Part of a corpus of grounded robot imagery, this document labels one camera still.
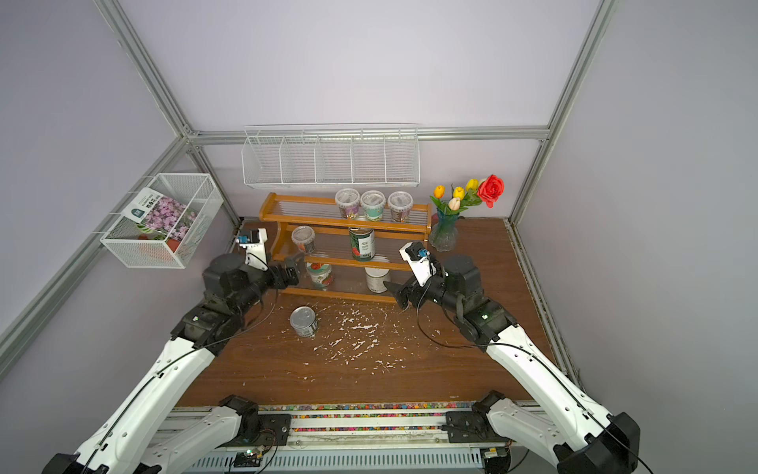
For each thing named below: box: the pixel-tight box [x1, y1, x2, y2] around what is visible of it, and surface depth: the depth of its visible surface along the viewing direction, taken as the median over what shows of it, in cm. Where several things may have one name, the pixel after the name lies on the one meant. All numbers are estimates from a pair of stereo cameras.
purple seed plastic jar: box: [334, 187, 361, 220], surface depth 81 cm
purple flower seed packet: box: [121, 187, 198, 241], surface depth 75 cm
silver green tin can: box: [289, 305, 319, 339], surface depth 91 cm
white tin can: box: [364, 267, 391, 294], surface depth 93 cm
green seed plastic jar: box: [360, 189, 386, 223], surface depth 80 cm
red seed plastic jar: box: [291, 225, 316, 254], surface depth 90 cm
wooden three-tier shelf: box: [258, 192, 433, 304], surface depth 90 cm
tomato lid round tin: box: [305, 261, 334, 291], surface depth 97 cm
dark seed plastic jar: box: [387, 190, 414, 224], surface depth 80 cm
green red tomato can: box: [348, 227, 377, 262], surface depth 84 cm
